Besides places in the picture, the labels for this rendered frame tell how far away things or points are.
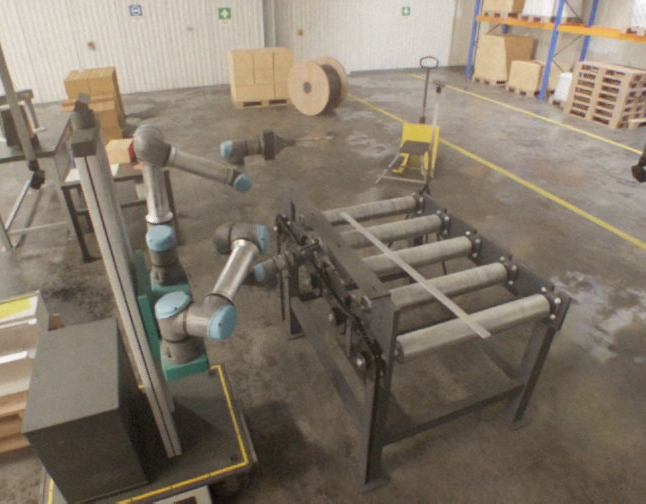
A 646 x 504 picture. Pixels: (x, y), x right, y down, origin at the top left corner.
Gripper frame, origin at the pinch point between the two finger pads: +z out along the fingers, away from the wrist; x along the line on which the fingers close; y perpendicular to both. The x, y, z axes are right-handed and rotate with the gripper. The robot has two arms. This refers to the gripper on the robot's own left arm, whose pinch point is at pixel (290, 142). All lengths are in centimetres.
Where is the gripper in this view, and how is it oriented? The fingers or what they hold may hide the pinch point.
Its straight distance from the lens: 206.4
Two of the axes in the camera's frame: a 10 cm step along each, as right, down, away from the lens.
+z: 9.3, -1.9, 3.1
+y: 3.7, 4.9, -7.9
